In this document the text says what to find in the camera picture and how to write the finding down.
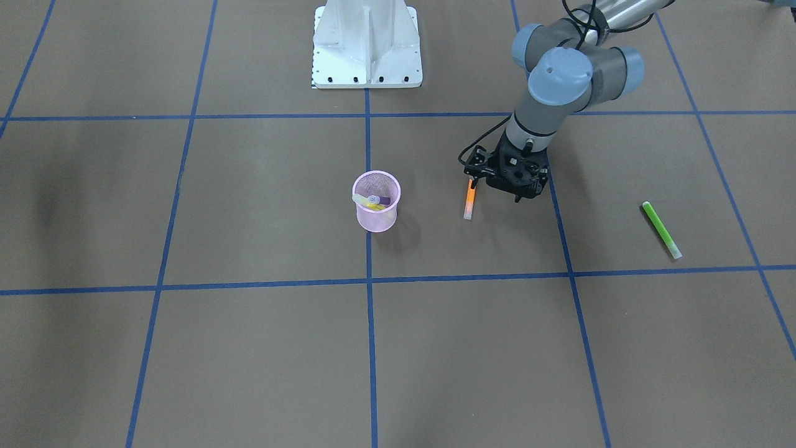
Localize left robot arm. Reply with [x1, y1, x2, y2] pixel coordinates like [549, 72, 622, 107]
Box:
[458, 1, 670, 202]

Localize orange highlighter pen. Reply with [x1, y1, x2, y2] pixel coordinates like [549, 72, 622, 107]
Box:
[463, 178, 477, 220]

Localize pink mesh pen holder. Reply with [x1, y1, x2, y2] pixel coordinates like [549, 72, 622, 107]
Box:
[351, 170, 402, 233]

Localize yellow highlighter pen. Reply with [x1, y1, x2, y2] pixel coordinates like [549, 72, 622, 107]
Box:
[352, 194, 387, 212]

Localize green highlighter pen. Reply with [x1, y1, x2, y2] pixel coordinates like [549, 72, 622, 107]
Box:
[641, 201, 683, 260]

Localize purple highlighter pen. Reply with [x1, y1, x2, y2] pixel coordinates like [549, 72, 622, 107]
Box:
[366, 195, 392, 208]

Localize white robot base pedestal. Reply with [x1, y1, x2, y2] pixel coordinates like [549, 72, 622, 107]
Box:
[311, 1, 423, 89]

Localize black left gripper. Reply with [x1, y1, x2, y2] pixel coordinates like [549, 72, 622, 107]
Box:
[467, 137, 549, 201]

